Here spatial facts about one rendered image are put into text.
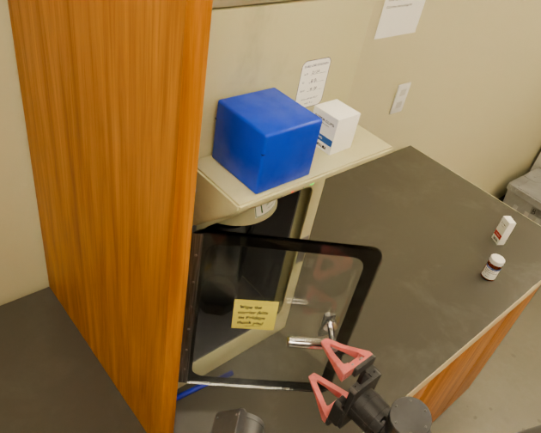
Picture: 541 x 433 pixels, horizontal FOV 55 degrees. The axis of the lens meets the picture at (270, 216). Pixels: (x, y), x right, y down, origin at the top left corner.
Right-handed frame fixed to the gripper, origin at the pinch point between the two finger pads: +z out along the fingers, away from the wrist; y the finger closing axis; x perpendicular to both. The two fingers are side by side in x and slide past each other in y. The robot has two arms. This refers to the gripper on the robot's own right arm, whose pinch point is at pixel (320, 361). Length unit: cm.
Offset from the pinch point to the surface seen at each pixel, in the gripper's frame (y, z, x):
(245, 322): -0.6, 13.8, 5.2
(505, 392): -119, -15, -145
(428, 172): -25, 46, -112
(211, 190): 30.3, 16.0, 14.3
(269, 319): 0.9, 11.2, 2.0
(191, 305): 2.8, 19.9, 12.8
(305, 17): 49, 22, -3
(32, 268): -21, 65, 24
